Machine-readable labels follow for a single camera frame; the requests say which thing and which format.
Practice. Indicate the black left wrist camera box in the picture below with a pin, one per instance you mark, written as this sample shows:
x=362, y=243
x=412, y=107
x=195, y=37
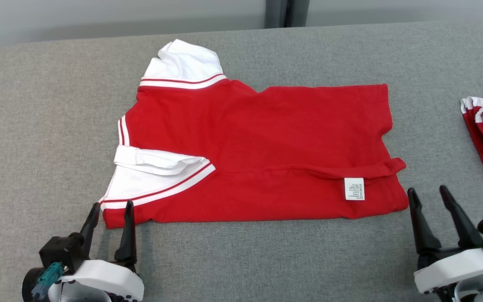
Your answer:
x=63, y=251

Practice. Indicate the grey fabric sofa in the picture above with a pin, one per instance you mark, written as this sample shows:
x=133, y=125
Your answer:
x=266, y=260

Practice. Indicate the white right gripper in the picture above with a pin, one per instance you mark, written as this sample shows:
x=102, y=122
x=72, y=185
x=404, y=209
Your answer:
x=455, y=268

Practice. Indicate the dark grey metal post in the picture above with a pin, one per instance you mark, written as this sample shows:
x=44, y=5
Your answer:
x=285, y=12

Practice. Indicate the red t-shirt with white sleeves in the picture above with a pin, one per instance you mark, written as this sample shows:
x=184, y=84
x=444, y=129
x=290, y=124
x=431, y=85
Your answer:
x=245, y=134

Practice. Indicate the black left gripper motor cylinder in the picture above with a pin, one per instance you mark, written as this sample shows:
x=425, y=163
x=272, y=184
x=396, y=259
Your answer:
x=29, y=287

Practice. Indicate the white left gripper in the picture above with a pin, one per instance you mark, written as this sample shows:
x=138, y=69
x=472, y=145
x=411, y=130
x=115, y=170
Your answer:
x=111, y=279

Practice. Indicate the teal left camera connector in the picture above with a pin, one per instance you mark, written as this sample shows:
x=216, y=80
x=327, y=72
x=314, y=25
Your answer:
x=48, y=277

